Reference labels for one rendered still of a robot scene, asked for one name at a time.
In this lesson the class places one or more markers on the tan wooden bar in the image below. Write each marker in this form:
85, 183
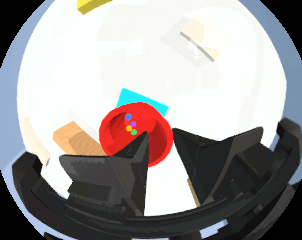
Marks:
72, 139

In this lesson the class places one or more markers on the red cup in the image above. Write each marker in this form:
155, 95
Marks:
113, 134

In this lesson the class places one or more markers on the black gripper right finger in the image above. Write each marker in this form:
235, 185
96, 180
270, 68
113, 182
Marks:
207, 160

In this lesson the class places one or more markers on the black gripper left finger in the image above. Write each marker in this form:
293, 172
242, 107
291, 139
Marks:
126, 171

